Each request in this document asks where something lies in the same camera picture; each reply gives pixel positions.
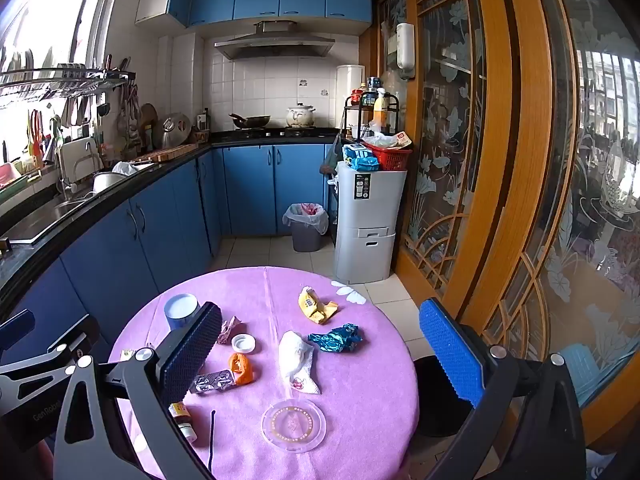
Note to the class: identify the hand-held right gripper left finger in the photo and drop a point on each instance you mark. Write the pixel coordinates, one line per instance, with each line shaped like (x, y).
(192, 350)

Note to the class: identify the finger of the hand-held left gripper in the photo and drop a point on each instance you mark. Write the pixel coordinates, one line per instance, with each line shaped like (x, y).
(75, 337)
(15, 327)

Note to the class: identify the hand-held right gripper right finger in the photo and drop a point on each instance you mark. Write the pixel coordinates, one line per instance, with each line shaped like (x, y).
(450, 355)

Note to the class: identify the black trash bin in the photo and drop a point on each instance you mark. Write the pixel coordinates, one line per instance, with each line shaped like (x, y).
(440, 395)

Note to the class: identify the grey trash bin with bag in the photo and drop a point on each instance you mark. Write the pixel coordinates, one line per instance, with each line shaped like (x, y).
(305, 227)

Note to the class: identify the silver blister pack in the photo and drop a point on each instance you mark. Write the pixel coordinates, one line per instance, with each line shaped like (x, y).
(212, 382)

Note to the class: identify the pink candy wrapper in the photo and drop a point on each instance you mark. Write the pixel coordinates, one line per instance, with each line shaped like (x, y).
(227, 331)

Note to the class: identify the white and blue round cup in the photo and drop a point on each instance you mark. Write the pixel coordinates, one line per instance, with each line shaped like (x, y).
(181, 310)

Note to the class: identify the white bottle cap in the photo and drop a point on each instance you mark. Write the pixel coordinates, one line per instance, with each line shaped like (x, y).
(243, 343)

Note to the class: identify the orange wrapper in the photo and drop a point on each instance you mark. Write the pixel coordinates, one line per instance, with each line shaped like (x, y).
(241, 369)

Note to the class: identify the small white packet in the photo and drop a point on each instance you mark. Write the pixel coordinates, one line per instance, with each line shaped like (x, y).
(126, 355)

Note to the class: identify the small brown bottle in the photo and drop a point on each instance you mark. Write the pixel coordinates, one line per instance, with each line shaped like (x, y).
(182, 417)

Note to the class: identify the thin black stick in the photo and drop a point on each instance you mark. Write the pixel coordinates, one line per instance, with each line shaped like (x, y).
(212, 440)

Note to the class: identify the crumpled white tissue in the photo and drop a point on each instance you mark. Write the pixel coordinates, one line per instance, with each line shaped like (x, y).
(297, 360)

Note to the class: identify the pink tablecloth round table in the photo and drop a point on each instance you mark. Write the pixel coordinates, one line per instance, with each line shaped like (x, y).
(350, 400)

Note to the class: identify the blue foil wrapper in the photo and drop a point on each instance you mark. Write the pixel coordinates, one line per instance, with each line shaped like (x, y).
(337, 338)

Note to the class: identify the steel kitchen sink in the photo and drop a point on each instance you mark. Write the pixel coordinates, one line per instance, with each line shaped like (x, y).
(45, 215)

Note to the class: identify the clear round plastic lid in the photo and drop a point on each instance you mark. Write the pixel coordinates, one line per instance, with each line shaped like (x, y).
(293, 422)

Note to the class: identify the yellow snack wrapper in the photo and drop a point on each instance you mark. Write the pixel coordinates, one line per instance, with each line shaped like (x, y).
(315, 306)

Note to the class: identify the blue lower cabinets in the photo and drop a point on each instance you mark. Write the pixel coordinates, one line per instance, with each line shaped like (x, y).
(200, 210)

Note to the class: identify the black kitchen countertop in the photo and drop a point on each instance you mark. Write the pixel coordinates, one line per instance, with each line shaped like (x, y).
(100, 195)

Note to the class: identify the grey storage cabinet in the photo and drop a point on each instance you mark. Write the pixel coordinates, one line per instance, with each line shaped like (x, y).
(367, 225)

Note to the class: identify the white plastic bag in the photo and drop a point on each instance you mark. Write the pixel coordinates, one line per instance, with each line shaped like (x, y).
(125, 167)

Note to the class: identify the wooden cutting board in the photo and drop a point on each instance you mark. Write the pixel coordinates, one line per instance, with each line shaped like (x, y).
(165, 153)

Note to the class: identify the wooden glass sliding door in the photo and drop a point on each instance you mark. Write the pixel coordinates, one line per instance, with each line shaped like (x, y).
(500, 160)

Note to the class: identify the red plastic basket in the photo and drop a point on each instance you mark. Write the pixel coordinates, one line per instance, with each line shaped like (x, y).
(392, 156)

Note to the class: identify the blue snack packet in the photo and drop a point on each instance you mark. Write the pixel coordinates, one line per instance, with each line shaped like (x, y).
(361, 162)

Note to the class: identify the steel pot lid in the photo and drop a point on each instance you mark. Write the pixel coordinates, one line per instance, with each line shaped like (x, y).
(172, 130)

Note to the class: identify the gas stove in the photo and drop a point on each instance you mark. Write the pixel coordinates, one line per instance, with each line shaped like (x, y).
(272, 133)

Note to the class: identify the black wok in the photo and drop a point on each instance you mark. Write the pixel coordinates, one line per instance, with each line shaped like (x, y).
(250, 120)

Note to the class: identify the steel dish rack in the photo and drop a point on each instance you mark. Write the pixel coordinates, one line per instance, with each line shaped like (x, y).
(60, 80)

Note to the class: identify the black metal shelf rack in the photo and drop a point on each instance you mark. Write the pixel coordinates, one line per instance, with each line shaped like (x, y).
(370, 110)

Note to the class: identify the white ceramic pot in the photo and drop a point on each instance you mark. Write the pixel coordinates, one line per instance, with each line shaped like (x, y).
(300, 115)

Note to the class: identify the white cylindrical water heater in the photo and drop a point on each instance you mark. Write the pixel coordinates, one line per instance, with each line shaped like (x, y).
(350, 85)

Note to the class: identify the steel range hood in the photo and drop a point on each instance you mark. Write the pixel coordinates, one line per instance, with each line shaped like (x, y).
(275, 42)

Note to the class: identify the white wall dispenser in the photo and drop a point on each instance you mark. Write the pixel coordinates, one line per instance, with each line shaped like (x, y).
(405, 50)

